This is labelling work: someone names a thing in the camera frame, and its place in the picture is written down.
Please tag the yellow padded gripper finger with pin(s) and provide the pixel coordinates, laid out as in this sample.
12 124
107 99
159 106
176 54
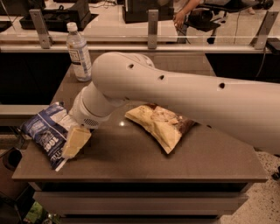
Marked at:
76 138

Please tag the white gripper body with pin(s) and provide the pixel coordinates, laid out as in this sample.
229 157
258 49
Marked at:
80 115

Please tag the blue chip bag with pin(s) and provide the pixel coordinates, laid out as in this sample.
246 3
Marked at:
49 129

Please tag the black equipment tray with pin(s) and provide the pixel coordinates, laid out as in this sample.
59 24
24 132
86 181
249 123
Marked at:
68 11

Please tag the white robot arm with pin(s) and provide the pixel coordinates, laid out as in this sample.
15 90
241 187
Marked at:
245 109

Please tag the person in background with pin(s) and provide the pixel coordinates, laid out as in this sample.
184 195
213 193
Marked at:
182 9

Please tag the brown table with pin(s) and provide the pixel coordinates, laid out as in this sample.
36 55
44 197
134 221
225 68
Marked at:
123 175

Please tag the metal barrier bracket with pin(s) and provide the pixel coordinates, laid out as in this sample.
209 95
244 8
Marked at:
39 23
260 39
152 29

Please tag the brown sea salt chip bag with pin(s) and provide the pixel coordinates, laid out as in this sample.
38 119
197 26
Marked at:
166 126

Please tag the clear plastic water bottle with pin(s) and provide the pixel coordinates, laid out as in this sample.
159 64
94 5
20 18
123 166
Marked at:
79 53

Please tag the left metal barrier bracket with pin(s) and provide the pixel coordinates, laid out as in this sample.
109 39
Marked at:
39 23

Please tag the middle metal barrier bracket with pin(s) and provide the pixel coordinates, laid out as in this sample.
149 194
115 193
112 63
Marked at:
152 29

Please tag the black office chair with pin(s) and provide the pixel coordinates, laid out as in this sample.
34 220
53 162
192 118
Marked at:
209 15

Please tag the glass barrier with metal rail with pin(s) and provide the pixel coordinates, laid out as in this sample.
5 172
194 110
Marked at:
108 32

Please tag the right metal barrier bracket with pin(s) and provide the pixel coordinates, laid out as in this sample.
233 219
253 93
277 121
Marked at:
260 39

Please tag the black computer box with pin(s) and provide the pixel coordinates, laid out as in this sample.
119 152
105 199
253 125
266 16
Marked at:
136 11

